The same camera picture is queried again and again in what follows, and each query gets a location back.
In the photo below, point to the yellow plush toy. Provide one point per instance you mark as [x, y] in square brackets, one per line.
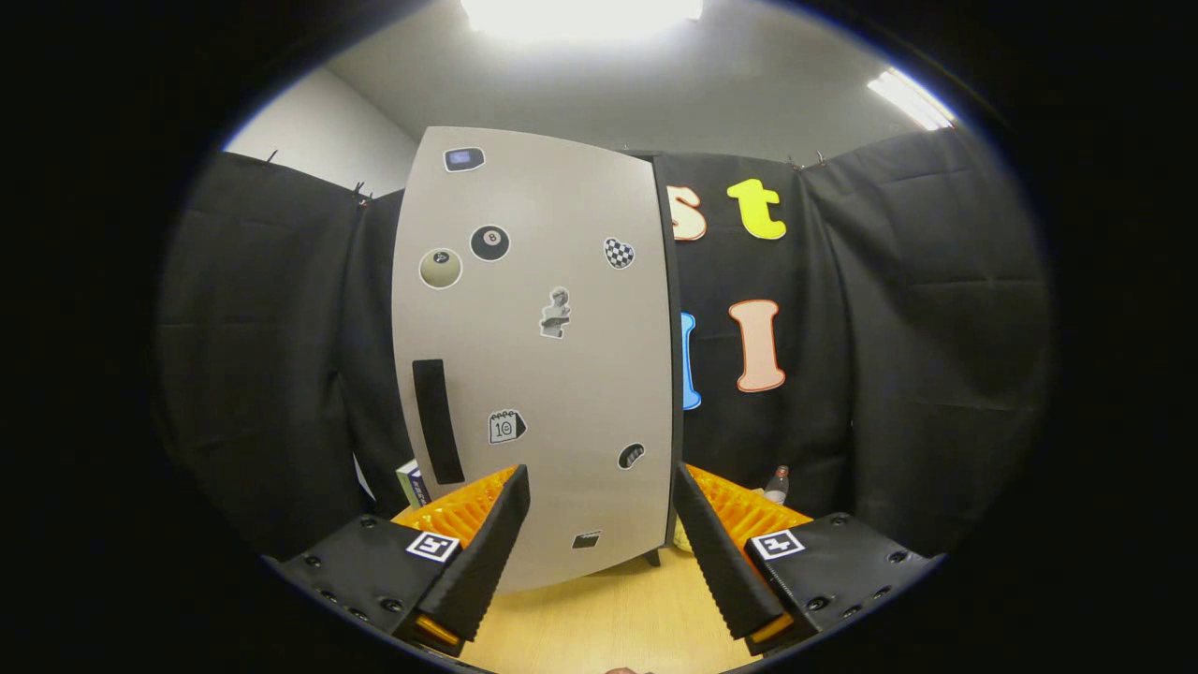
[683, 541]

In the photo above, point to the navy spine book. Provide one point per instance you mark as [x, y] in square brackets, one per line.
[420, 491]

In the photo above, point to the black backdrop cloth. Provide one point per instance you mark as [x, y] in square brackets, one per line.
[917, 328]

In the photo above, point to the narrow ceiling light strip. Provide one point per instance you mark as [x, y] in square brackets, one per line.
[913, 98]

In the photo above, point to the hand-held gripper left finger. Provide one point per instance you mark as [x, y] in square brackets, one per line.
[482, 552]

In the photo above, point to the large ceiling light panel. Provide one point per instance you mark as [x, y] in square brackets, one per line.
[580, 17]

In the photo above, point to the green spine book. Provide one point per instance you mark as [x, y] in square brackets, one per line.
[404, 482]

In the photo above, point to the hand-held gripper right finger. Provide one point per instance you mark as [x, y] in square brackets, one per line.
[716, 562]

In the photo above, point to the dark grey shoe cabinet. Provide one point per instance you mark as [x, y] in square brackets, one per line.
[677, 374]

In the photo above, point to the clear bottle with red cap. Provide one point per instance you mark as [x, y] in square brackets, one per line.
[777, 487]

